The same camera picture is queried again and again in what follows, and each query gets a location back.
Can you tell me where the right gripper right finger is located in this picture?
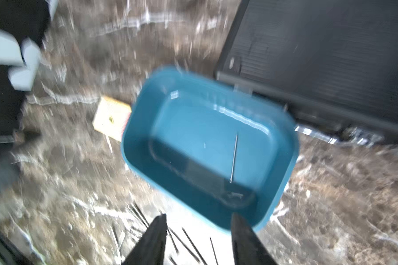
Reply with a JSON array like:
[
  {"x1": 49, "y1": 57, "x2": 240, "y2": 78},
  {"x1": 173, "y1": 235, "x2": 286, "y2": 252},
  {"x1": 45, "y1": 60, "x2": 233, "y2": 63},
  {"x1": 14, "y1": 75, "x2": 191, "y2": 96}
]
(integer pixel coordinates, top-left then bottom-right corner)
[{"x1": 231, "y1": 213, "x2": 277, "y2": 265}]

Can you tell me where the small card box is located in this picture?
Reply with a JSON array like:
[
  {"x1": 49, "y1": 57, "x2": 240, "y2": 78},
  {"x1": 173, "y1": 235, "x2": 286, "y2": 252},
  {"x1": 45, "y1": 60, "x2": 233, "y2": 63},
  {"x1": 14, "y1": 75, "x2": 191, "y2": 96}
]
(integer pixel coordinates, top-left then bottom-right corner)
[{"x1": 92, "y1": 96, "x2": 132, "y2": 142}]

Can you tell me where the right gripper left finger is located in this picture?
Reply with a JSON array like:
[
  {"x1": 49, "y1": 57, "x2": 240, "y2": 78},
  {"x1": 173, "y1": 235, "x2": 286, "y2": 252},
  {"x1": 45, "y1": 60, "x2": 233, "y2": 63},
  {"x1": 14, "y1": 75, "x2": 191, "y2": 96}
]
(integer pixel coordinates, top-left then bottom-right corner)
[{"x1": 122, "y1": 214, "x2": 168, "y2": 265}]

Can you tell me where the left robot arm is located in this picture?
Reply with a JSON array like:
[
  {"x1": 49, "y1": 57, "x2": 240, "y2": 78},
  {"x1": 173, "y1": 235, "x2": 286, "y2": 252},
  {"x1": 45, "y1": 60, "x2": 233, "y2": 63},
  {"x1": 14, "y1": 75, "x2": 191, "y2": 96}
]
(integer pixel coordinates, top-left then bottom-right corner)
[{"x1": 0, "y1": 1, "x2": 58, "y2": 191}]

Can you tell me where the steel nail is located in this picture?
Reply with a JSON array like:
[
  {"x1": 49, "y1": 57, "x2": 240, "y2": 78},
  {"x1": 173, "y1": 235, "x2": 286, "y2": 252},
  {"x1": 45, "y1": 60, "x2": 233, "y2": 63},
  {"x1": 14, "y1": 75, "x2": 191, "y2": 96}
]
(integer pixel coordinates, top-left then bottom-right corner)
[{"x1": 230, "y1": 133, "x2": 239, "y2": 183}]

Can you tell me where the teal plastic storage box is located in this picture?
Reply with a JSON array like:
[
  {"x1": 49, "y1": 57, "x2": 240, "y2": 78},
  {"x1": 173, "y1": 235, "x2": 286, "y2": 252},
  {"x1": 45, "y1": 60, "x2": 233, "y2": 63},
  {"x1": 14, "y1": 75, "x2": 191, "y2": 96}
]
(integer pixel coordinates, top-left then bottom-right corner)
[{"x1": 121, "y1": 67, "x2": 300, "y2": 233}]

